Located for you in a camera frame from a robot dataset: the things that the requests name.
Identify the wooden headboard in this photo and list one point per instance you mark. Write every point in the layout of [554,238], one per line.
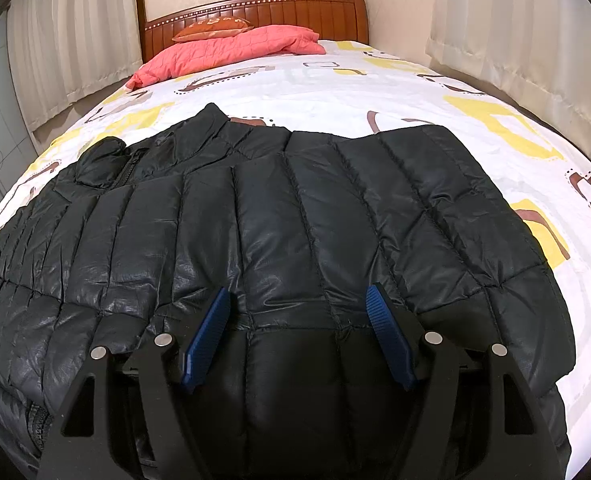
[300,12]

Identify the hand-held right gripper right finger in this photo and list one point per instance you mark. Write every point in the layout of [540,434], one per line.
[388,335]

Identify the orange cushion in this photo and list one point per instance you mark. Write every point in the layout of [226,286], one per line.
[210,27]

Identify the cream curtain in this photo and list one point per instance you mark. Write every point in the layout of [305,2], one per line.
[75,45]
[515,25]

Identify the white patterned bedsheet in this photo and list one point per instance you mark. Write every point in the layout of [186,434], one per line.
[335,90]

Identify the black puffer jacket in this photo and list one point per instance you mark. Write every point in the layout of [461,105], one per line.
[285,220]

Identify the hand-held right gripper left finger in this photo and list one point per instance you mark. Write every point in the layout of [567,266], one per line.
[206,340]

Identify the pink quilted pillow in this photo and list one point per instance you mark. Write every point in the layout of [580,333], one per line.
[230,50]

